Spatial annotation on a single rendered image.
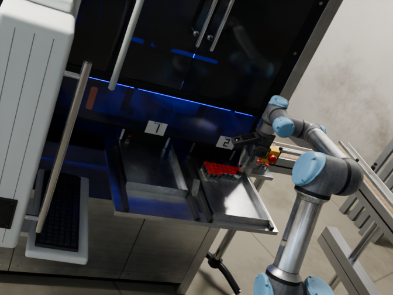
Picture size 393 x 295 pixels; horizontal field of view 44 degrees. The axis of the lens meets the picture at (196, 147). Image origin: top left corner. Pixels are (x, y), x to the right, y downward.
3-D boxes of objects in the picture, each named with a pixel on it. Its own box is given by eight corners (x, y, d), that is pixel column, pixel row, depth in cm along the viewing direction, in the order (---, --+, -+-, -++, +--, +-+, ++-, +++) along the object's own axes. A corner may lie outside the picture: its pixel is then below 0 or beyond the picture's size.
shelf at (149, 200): (102, 140, 214) (103, 136, 213) (240, 166, 242) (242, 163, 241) (114, 215, 176) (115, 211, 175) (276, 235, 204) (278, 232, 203)
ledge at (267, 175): (240, 159, 247) (242, 156, 246) (262, 164, 252) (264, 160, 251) (249, 177, 236) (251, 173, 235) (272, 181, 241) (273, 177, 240)
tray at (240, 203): (191, 167, 219) (193, 160, 218) (241, 175, 230) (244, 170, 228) (210, 219, 193) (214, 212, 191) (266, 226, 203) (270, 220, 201)
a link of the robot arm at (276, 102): (275, 101, 190) (270, 91, 197) (263, 124, 195) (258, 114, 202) (293, 106, 192) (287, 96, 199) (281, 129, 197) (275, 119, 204)
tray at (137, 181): (114, 139, 215) (117, 132, 213) (169, 149, 225) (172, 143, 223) (124, 188, 188) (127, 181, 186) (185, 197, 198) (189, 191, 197)
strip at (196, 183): (188, 189, 204) (193, 178, 201) (195, 190, 205) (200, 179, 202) (196, 212, 193) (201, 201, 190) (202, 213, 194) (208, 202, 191)
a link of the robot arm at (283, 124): (307, 127, 185) (298, 113, 194) (281, 119, 182) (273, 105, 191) (297, 143, 189) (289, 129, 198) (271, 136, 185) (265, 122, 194)
